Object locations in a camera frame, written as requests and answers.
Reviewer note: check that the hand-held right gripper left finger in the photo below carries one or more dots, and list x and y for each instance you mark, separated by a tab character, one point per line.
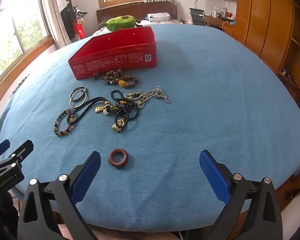
86	177

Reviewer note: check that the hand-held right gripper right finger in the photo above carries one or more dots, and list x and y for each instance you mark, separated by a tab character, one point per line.
213	177

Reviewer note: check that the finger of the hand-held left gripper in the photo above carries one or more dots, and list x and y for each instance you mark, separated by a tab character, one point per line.
2	146
23	150

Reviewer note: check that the red tin box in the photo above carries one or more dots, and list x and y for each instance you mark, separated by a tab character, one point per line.
110	60

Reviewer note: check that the blue table cloth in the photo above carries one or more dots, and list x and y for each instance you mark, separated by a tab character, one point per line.
202	92

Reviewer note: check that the small black clip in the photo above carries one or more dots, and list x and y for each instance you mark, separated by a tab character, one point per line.
97	77

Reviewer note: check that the coat rack with clothes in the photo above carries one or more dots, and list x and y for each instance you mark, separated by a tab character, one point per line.
70	20

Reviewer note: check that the long beige curtain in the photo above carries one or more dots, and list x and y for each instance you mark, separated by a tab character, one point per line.
53	12

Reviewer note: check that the wooden desk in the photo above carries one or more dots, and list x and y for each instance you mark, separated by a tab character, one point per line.
215	21

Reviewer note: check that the green avocado plush toy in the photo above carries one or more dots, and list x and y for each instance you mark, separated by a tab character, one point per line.
120	23

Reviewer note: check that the black office chair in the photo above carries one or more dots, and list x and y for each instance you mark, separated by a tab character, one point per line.
198	16

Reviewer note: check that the bed with patterned quilt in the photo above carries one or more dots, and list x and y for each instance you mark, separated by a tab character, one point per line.
165	23

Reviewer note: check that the wooden wardrobe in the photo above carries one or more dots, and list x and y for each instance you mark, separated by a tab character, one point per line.
260	17

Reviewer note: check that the folded striped blanket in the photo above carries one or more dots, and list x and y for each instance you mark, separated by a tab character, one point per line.
158	16

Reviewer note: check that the dark wooden bed headboard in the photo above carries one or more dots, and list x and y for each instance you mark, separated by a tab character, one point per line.
130	10

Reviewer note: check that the large wooden frame window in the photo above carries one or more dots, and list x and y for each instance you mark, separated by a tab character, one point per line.
22	35

